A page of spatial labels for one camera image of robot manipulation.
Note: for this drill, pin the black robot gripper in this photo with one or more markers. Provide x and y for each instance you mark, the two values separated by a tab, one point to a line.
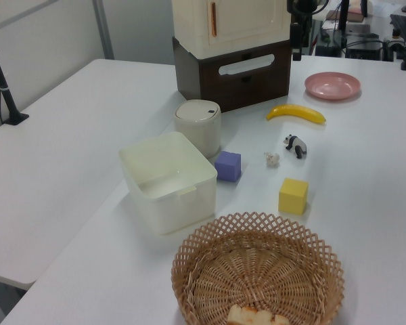
302	7

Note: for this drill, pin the beige lidded trash can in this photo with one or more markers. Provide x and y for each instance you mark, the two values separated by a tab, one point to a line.
198	130

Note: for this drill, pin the black monitor stand pole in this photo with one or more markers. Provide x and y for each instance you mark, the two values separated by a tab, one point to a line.
344	15

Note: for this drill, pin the beige pink box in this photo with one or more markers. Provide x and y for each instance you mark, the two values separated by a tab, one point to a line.
353	15

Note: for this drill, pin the pink plastic plate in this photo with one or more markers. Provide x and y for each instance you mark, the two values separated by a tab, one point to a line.
332	85

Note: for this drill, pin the black electronics box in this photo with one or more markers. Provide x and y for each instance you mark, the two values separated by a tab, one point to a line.
363	50

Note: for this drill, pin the dark brown drawer box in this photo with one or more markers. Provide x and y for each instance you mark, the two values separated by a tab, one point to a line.
247	84

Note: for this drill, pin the yellow toy banana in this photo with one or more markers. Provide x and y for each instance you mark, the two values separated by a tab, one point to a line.
297	112

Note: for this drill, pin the black white panda figurine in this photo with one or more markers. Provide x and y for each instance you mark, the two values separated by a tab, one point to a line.
297	145

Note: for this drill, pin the small white animal figurine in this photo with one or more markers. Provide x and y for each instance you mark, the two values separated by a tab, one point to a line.
272	159

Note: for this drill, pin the purple foam cube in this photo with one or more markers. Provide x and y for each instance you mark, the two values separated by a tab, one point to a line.
226	167

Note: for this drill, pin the yellow foam cube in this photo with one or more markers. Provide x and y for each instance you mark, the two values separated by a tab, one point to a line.
292	198

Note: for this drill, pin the cream plastic storage box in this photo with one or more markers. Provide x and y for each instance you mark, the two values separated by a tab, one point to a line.
162	203

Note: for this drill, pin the woven wicker basket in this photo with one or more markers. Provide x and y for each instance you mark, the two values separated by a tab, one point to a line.
257	267

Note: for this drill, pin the toy bread slice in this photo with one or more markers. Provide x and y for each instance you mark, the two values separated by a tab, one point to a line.
257	316

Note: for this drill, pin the black camera stand pole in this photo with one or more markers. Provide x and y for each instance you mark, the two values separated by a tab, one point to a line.
5	91

